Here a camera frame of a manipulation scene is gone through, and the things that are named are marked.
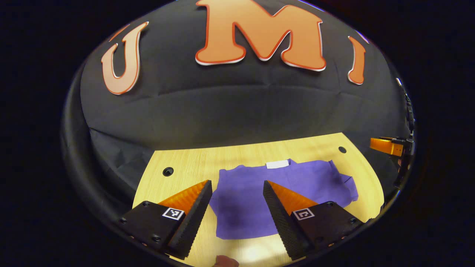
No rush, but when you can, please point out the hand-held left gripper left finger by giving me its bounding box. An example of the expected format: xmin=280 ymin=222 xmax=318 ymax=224
xmin=118 ymin=180 xmax=213 ymax=260

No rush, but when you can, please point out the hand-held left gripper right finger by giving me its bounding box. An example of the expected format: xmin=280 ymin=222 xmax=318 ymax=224
xmin=263 ymin=180 xmax=364 ymax=261

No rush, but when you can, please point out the purple button-up shirt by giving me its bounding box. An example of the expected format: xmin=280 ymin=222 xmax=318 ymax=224
xmin=209 ymin=159 xmax=359 ymax=240

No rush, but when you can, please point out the dark metal stand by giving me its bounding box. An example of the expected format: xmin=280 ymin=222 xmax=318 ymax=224
xmin=395 ymin=77 xmax=416 ymax=132

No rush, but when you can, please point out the black backdrop cloth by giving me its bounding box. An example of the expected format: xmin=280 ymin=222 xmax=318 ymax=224
xmin=80 ymin=0 xmax=401 ymax=175

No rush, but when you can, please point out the plain black cloth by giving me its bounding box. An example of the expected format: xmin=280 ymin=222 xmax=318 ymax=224
xmin=60 ymin=63 xmax=156 ymax=227

